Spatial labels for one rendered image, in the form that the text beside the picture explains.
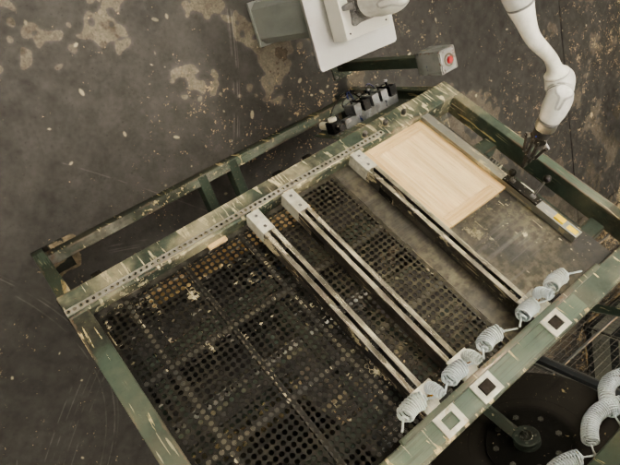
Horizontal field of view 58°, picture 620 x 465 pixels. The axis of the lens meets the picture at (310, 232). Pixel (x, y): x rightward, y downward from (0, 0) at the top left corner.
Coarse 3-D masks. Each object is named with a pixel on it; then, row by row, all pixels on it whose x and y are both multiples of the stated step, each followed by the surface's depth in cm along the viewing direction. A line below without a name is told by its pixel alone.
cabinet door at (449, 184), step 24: (384, 144) 274; (408, 144) 276; (432, 144) 277; (384, 168) 265; (408, 168) 266; (432, 168) 267; (456, 168) 268; (480, 168) 268; (408, 192) 257; (432, 192) 258; (456, 192) 259; (480, 192) 259; (456, 216) 250
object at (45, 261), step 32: (352, 96) 347; (416, 96) 323; (288, 128) 328; (224, 160) 314; (128, 224) 286; (32, 256) 273; (64, 256) 271; (64, 288) 226; (192, 288) 243; (128, 320) 228; (224, 352) 272; (192, 384) 266
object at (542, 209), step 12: (432, 120) 283; (444, 132) 279; (456, 144) 275; (468, 144) 275; (468, 156) 272; (480, 156) 270; (492, 168) 266; (516, 192) 259; (528, 204) 257; (540, 204) 254; (540, 216) 255; (552, 216) 251; (564, 228) 247; (576, 228) 247
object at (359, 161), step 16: (352, 160) 262; (368, 160) 260; (368, 176) 258; (384, 176) 255; (384, 192) 255; (400, 192) 251; (400, 208) 250; (416, 208) 246; (416, 224) 247; (432, 224) 240; (432, 240) 244; (448, 240) 236; (464, 256) 231; (480, 256) 231; (480, 272) 228; (496, 272) 227; (496, 288) 225; (512, 288) 223; (544, 288) 206; (512, 304) 222; (544, 304) 215; (544, 320) 211
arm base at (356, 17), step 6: (348, 0) 250; (354, 0) 248; (342, 6) 250; (348, 6) 248; (354, 6) 249; (354, 12) 252; (360, 12) 250; (354, 18) 253; (360, 18) 254; (366, 18) 256; (354, 24) 254
